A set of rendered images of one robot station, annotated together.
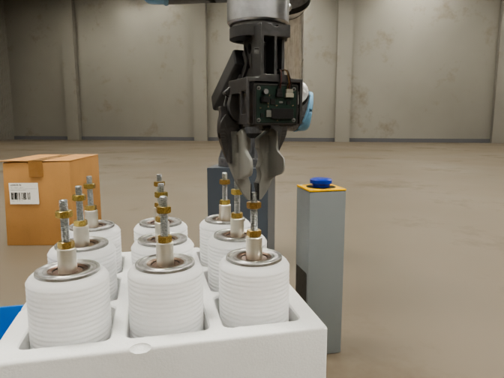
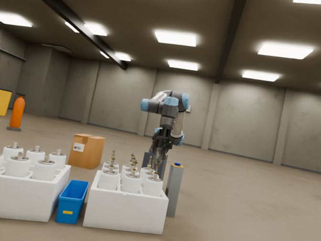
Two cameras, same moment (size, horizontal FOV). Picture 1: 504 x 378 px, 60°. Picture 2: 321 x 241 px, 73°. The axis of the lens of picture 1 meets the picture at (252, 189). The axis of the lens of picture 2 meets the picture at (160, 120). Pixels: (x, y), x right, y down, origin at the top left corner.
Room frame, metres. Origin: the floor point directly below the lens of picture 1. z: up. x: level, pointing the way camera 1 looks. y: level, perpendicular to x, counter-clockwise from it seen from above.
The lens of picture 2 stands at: (-0.59, -0.01, 0.52)
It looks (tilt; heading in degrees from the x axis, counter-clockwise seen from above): 2 degrees up; 2
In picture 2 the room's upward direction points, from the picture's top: 11 degrees clockwise
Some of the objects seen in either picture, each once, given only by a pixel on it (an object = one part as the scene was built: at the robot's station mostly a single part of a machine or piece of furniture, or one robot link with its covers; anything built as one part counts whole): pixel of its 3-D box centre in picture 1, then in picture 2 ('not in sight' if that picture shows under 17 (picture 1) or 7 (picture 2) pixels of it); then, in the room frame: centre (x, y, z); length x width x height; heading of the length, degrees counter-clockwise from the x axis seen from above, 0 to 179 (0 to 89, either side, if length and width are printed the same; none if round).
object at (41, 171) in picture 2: not in sight; (42, 180); (0.45, 0.53, 0.16); 0.10 x 0.10 x 0.18
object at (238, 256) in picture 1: (253, 257); (154, 179); (0.57, 0.00, 0.25); 0.08 x 0.08 x 0.01
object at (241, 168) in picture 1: (245, 166); (157, 156); (0.55, 0.01, 0.38); 0.06 x 0.03 x 0.09; 22
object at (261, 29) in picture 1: (260, 79); (164, 136); (0.55, -0.01, 0.48); 0.09 x 0.08 x 0.12; 22
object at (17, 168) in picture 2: not in sight; (15, 177); (0.42, 0.64, 0.16); 0.10 x 0.10 x 0.18
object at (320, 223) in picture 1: (318, 269); (172, 190); (0.80, -0.13, 0.16); 0.07 x 0.07 x 0.31; 13
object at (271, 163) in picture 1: (272, 165); (163, 157); (0.56, -0.03, 0.38); 0.06 x 0.03 x 0.09; 22
